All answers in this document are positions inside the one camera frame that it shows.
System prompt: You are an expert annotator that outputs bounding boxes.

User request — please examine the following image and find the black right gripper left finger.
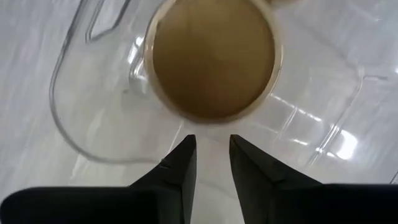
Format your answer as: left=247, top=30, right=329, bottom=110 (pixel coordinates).
left=0, top=134, right=197, bottom=224

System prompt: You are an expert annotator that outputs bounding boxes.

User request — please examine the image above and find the tan-lid furikake seasoning jar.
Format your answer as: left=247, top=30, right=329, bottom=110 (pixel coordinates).
left=143, top=0, right=284, bottom=125

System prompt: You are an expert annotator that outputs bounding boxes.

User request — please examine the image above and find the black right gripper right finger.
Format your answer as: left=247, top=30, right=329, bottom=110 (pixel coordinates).
left=229, top=134, right=398, bottom=224

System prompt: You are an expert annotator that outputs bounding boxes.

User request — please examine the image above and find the clear plastic bin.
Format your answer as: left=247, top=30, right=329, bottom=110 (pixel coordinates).
left=48, top=0, right=398, bottom=184

